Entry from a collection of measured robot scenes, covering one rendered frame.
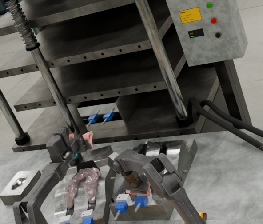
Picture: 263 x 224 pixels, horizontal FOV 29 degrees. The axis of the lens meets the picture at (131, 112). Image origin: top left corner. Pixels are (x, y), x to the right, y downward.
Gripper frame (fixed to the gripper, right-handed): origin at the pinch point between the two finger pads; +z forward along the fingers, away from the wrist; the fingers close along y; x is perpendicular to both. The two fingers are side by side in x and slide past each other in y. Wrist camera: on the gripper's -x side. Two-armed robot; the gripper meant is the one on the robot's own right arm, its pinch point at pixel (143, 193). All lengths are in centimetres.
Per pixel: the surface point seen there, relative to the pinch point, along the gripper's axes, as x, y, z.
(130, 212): 5.1, 7.6, 8.4
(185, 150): -31.3, -8.0, 16.3
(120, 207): 5.8, 10.3, 2.9
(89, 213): 8.3, 26.1, 6.4
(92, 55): -83, 52, 3
